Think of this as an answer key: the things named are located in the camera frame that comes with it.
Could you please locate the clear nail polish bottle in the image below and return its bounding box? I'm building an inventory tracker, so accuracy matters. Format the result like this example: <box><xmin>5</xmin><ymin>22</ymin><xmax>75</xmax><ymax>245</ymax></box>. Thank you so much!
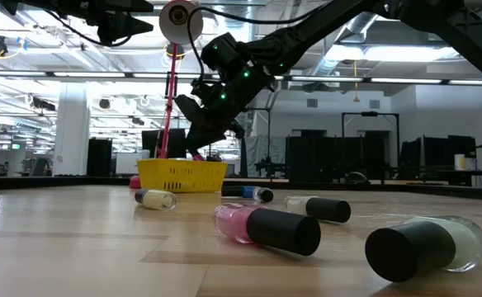
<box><xmin>252</xmin><ymin>186</ymin><xmax>275</xmax><ymax>204</ymax></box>

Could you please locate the pink nail polish bottle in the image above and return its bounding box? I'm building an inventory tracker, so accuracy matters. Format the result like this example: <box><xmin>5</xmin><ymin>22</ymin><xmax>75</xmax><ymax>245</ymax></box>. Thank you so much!
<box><xmin>213</xmin><ymin>202</ymin><xmax>322</xmax><ymax>257</ymax></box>

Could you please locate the blue nail polish bottle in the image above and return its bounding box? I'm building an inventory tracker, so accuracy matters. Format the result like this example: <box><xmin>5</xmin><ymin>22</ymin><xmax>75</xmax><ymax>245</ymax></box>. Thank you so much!
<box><xmin>220</xmin><ymin>185</ymin><xmax>259</xmax><ymax>199</ymax></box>

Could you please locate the black tall frame stand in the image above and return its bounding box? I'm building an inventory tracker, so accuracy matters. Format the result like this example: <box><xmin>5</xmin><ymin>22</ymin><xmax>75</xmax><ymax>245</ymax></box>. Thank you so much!
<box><xmin>341</xmin><ymin>111</ymin><xmax>401</xmax><ymax>182</ymax></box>

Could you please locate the cream-tipped small marker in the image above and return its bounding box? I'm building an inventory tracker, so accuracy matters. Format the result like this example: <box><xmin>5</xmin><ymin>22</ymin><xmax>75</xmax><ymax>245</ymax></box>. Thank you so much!
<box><xmin>134</xmin><ymin>188</ymin><xmax>178</xmax><ymax>212</ymax></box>

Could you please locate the small black desk monitor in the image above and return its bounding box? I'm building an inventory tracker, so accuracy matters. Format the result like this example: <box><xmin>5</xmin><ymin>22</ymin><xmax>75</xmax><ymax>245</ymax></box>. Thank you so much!
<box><xmin>448</xmin><ymin>134</ymin><xmax>478</xmax><ymax>160</ymax></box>

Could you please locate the yellow cone pendant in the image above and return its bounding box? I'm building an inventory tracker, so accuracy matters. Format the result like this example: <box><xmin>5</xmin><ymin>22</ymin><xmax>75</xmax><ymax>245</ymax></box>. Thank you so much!
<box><xmin>351</xmin><ymin>60</ymin><xmax>361</xmax><ymax>103</ymax></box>

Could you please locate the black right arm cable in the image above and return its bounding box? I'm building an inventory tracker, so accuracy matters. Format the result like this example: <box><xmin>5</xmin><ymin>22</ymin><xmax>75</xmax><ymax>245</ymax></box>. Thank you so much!
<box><xmin>186</xmin><ymin>0</ymin><xmax>335</xmax><ymax>83</ymax></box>

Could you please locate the black cabinet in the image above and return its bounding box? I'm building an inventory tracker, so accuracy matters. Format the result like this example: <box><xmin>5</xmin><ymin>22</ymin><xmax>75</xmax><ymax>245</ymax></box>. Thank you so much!
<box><xmin>86</xmin><ymin>137</ymin><xmax>114</xmax><ymax>177</ymax></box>

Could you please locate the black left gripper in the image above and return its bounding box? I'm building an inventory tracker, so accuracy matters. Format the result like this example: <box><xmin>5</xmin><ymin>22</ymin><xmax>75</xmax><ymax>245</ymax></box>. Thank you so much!
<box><xmin>82</xmin><ymin>0</ymin><xmax>155</xmax><ymax>46</ymax></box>

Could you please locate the black aluminium table frame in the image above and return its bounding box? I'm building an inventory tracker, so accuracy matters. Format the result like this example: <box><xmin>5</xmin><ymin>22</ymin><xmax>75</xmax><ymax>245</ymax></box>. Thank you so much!
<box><xmin>0</xmin><ymin>175</ymin><xmax>482</xmax><ymax>202</ymax></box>

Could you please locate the white-tipped small marker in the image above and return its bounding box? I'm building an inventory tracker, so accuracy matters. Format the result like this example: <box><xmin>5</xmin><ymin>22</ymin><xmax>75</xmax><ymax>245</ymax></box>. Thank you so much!
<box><xmin>284</xmin><ymin>195</ymin><xmax>352</xmax><ymax>224</ymax></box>

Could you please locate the pale green nail polish bottle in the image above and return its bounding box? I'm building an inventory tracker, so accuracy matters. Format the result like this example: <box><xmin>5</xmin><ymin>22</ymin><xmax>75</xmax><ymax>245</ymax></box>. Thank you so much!
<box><xmin>364</xmin><ymin>214</ymin><xmax>482</xmax><ymax>284</ymax></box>

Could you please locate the grey plastic sheet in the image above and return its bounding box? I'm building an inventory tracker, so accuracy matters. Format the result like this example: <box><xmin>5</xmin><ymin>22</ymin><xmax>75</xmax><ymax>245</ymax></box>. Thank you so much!
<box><xmin>244</xmin><ymin>134</ymin><xmax>288</xmax><ymax>177</ymax></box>

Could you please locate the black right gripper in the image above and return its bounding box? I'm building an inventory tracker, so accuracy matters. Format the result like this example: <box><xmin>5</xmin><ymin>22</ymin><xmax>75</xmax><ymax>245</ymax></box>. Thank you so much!
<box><xmin>174</xmin><ymin>88</ymin><xmax>248</xmax><ymax>163</ymax></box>

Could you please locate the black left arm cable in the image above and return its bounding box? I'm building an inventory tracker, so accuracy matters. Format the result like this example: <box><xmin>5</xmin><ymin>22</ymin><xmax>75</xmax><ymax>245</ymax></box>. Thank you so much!
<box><xmin>45</xmin><ymin>10</ymin><xmax>134</xmax><ymax>47</ymax></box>

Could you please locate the silver ventilation duct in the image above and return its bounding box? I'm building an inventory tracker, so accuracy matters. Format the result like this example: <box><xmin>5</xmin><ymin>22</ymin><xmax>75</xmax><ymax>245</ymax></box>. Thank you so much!
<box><xmin>306</xmin><ymin>11</ymin><xmax>375</xmax><ymax>76</ymax></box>

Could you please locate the wooden office desk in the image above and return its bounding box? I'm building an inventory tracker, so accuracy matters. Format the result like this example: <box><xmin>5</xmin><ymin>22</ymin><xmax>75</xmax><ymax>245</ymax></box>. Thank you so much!
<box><xmin>420</xmin><ymin>167</ymin><xmax>482</xmax><ymax>187</ymax></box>

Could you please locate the yellow plastic basket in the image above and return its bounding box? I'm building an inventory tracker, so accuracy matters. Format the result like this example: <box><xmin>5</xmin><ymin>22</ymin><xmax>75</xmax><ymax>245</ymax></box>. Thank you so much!
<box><xmin>136</xmin><ymin>158</ymin><xmax>229</xmax><ymax>194</ymax></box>

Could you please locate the large ceiling light panel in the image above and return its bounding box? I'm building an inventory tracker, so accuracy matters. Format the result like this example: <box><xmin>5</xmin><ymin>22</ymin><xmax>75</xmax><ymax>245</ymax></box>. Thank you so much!
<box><xmin>327</xmin><ymin>43</ymin><xmax>461</xmax><ymax>64</ymax></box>

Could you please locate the large black desk monitor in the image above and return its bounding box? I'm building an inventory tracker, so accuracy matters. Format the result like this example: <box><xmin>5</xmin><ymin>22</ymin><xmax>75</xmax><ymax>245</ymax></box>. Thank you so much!
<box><xmin>423</xmin><ymin>135</ymin><xmax>451</xmax><ymax>168</ymax></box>

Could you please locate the red desk lamp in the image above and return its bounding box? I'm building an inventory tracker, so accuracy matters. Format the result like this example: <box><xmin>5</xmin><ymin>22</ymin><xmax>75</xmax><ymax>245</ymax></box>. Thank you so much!
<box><xmin>128</xmin><ymin>0</ymin><xmax>204</xmax><ymax>190</ymax></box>

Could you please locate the white building column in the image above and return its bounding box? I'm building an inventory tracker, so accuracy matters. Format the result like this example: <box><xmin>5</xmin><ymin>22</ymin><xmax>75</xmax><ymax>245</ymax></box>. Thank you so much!
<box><xmin>52</xmin><ymin>81</ymin><xmax>91</xmax><ymax>177</ymax></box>

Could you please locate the grey dome object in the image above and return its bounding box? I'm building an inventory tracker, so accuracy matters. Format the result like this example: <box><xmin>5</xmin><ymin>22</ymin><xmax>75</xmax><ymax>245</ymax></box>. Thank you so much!
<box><xmin>343</xmin><ymin>171</ymin><xmax>370</xmax><ymax>184</ymax></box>

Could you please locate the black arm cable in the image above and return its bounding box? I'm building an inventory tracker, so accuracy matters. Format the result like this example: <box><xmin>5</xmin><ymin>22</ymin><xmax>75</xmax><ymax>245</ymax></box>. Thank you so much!
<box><xmin>45</xmin><ymin>10</ymin><xmax>134</xmax><ymax>47</ymax></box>
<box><xmin>186</xmin><ymin>0</ymin><xmax>335</xmax><ymax>83</ymax></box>

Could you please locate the black partition screen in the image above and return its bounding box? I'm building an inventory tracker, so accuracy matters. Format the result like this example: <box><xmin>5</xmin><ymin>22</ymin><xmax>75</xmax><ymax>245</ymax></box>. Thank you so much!
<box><xmin>286</xmin><ymin>130</ymin><xmax>395</xmax><ymax>182</ymax></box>

